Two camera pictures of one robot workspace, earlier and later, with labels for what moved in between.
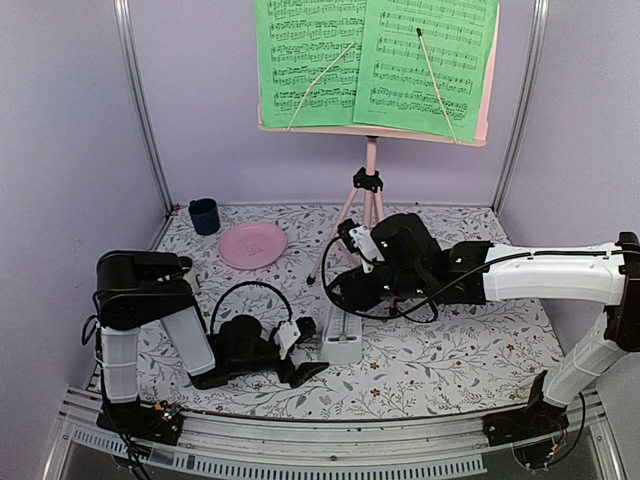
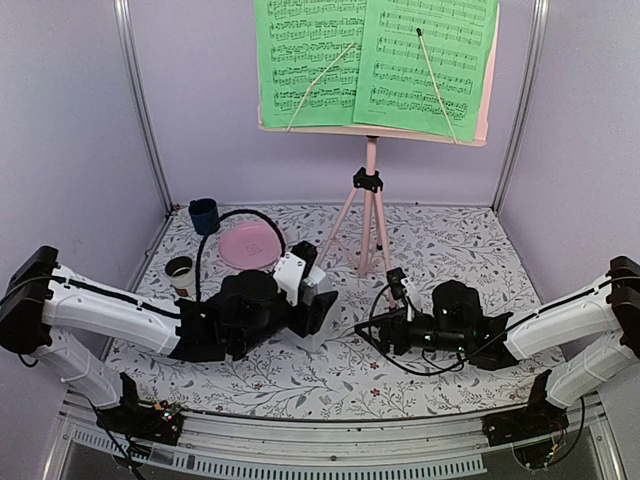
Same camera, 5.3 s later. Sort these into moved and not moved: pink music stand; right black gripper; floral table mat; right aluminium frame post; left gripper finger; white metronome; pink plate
Moved: right black gripper; white metronome; left gripper finger
Not moved: right aluminium frame post; pink plate; floral table mat; pink music stand
